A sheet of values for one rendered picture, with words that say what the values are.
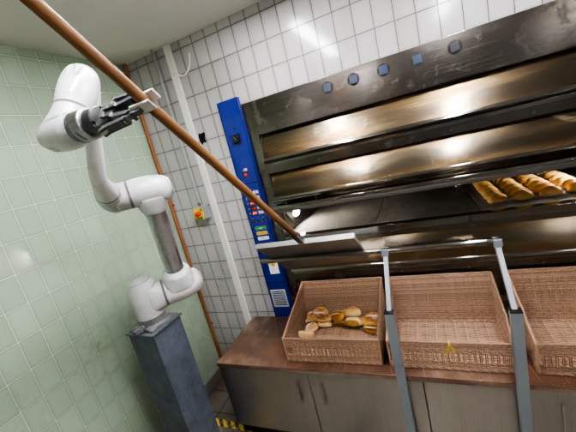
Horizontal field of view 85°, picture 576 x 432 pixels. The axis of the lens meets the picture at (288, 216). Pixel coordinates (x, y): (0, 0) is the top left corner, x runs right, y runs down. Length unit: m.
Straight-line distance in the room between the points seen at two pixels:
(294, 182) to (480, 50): 1.18
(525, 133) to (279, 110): 1.30
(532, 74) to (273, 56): 1.32
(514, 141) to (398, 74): 0.67
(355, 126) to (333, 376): 1.39
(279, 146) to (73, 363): 1.68
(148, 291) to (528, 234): 2.04
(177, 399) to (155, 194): 1.15
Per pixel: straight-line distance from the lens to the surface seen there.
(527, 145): 1.95
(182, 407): 2.14
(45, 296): 2.06
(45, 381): 2.12
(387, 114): 1.90
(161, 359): 1.97
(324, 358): 1.92
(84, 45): 0.86
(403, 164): 1.90
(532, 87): 1.95
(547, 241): 2.10
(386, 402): 1.95
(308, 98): 1.98
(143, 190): 1.58
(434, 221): 1.98
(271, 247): 1.69
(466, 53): 1.92
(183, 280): 1.85
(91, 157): 1.38
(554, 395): 1.87
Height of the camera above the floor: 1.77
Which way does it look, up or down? 12 degrees down
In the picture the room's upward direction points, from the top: 14 degrees counter-clockwise
